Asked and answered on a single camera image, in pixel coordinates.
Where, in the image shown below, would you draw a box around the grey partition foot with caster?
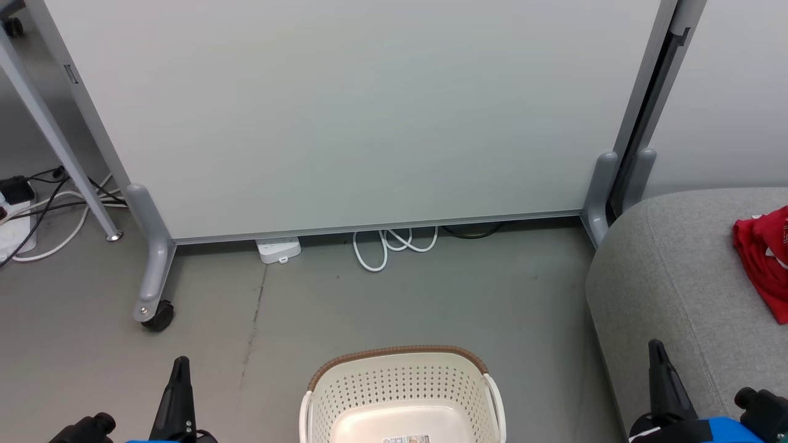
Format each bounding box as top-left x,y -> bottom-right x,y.
126,183 -> 177,324

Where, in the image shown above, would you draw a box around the narrow white partition panel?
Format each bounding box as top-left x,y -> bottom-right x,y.
640,0 -> 788,201

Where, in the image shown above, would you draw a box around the white coiled cable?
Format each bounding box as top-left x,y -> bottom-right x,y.
352,226 -> 440,273

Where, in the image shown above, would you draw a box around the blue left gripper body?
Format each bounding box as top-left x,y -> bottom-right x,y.
126,433 -> 220,443

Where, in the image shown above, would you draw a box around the small white power strip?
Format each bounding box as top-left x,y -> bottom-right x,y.
255,237 -> 303,265

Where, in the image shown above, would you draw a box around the black power adapter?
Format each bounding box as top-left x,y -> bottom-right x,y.
0,176 -> 36,206

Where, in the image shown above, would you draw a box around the grey metal table leg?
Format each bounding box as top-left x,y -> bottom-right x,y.
0,36 -> 123,242

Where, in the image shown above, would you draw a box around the black cable under partition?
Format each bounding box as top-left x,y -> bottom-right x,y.
442,222 -> 504,240

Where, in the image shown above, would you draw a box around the black floor cables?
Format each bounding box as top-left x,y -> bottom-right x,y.
0,165 -> 127,269

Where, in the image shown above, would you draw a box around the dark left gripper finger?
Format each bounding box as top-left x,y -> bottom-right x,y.
151,356 -> 198,441

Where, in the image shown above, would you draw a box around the cream perforated laundry basket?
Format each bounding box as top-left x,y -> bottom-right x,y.
299,345 -> 507,443

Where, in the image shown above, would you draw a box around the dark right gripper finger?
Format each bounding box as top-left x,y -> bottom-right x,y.
648,340 -> 700,427

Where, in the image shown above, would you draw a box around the large white partition panel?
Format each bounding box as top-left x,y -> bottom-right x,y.
25,0 -> 681,246

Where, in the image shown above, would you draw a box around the grey fabric sofa seat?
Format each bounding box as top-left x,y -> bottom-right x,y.
585,187 -> 788,443

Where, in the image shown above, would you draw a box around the long white power strip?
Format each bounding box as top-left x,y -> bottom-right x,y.
0,196 -> 38,263

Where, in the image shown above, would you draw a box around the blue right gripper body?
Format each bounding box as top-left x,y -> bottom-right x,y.
628,416 -> 765,443

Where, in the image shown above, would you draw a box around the red white-striped clothing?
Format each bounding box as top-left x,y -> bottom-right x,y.
732,206 -> 788,324

